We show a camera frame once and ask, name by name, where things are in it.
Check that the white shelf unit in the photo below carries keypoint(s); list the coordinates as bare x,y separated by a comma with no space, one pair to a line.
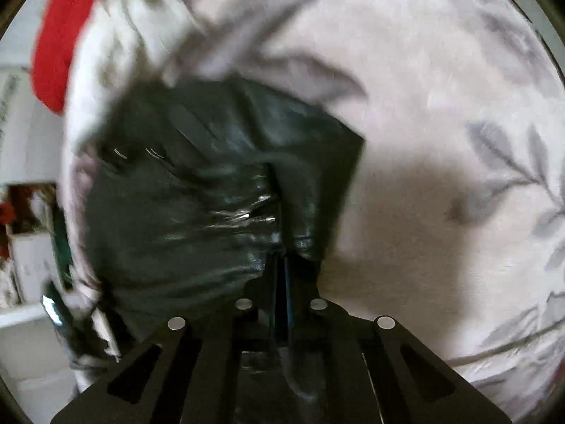
26,247

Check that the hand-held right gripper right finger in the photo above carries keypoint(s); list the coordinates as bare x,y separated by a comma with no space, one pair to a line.
295,296

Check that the dark green leather jacket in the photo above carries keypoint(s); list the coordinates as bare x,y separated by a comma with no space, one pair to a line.
212,194

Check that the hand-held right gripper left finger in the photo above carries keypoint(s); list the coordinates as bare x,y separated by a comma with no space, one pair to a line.
264,296

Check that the white leaf-print blanket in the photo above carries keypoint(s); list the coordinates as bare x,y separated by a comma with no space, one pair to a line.
419,163

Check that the red cloth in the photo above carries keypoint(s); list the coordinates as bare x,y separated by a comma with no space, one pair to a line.
62,35

